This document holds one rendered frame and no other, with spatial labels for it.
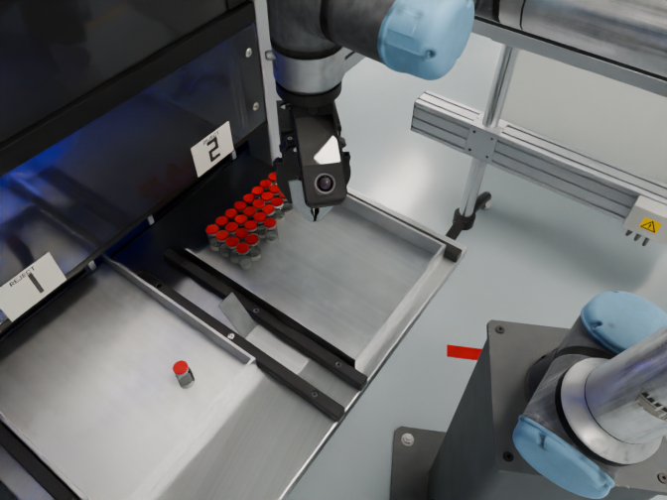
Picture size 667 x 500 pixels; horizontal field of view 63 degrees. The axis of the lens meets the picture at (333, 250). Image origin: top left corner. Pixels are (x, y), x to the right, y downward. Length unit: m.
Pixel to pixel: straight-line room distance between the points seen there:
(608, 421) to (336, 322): 0.40
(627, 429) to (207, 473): 0.49
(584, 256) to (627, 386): 1.68
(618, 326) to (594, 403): 0.15
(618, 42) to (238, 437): 0.62
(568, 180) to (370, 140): 1.07
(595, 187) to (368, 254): 0.96
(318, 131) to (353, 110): 2.13
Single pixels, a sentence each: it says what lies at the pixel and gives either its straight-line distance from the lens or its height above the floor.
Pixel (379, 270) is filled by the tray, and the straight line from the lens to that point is 0.90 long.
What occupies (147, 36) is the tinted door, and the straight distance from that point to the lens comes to 0.78.
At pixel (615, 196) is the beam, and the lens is 1.74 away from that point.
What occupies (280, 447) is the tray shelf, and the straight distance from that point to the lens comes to 0.76.
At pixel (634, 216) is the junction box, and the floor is 0.51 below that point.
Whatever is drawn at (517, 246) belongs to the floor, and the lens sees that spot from 2.19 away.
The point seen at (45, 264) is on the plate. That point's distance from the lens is 0.80.
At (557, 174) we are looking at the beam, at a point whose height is 0.50.
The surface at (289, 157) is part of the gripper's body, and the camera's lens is 0.63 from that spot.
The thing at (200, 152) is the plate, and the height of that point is 1.03.
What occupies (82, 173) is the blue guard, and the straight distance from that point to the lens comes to 0.77.
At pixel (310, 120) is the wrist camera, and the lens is 0.59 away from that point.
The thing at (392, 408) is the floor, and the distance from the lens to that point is 1.74.
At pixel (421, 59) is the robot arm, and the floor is 1.36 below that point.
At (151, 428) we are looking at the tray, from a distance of 0.80.
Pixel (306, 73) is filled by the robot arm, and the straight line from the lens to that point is 0.56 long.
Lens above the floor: 1.60
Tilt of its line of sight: 51 degrees down
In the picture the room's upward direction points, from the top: straight up
